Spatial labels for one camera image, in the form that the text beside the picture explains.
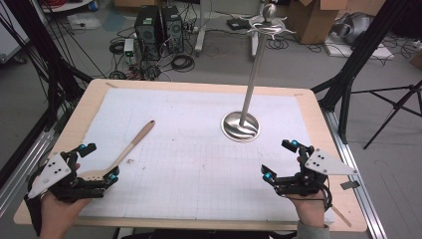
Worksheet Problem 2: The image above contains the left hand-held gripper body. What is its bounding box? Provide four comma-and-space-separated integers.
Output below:
27, 152, 105, 203

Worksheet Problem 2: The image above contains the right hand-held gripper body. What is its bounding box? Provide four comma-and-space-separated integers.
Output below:
275, 147, 358, 197

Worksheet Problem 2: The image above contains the wooden slotted spoon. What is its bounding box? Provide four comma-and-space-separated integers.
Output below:
78, 119, 156, 182

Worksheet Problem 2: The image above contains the metal utensil stand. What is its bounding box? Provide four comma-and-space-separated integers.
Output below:
221, 3, 297, 143

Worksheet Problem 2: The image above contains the person's left hand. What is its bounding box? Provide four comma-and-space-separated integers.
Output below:
39, 161, 93, 239

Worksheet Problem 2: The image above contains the person's right hand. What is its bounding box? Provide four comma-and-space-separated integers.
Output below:
288, 156, 327, 230

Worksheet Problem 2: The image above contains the dark tape piece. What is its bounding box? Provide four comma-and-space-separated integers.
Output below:
339, 180, 361, 191

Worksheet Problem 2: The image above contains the thin wooden stick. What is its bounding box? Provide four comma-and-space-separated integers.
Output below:
331, 205, 352, 228

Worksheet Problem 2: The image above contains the white grid mat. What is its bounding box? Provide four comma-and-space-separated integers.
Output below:
77, 87, 336, 223

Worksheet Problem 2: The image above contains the black tripod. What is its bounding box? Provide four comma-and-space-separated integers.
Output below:
350, 79, 422, 150

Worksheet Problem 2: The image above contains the small white power box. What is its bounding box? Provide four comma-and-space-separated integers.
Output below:
122, 38, 136, 65

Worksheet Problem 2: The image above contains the white flat board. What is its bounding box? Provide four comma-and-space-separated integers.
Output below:
322, 33, 396, 62

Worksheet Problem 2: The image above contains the brown cardboard box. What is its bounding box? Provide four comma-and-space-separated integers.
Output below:
286, 0, 349, 46

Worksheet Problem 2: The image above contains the black computer tower green label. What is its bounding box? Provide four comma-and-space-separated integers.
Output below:
133, 4, 162, 62

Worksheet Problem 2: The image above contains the flat black box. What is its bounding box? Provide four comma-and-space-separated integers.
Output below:
226, 17, 252, 32

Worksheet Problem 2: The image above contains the grey rounded appliance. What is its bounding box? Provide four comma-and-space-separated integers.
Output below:
331, 12, 374, 46

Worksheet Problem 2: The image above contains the white cabinet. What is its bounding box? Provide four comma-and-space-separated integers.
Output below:
0, 0, 31, 64

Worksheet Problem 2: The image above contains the white stand leg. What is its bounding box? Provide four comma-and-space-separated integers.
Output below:
194, 0, 208, 56

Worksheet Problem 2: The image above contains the aluminium rail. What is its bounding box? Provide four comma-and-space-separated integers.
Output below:
322, 109, 388, 239
0, 127, 56, 218

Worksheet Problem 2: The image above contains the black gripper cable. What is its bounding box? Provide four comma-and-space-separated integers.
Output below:
316, 177, 333, 212

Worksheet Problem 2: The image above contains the dark wrist strap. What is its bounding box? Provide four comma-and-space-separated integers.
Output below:
23, 193, 44, 237

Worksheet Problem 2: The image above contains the black frame post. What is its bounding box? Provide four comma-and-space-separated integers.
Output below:
311, 0, 411, 144
3, 0, 94, 130

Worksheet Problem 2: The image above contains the coiled black cable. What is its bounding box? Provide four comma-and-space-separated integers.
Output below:
169, 54, 196, 73

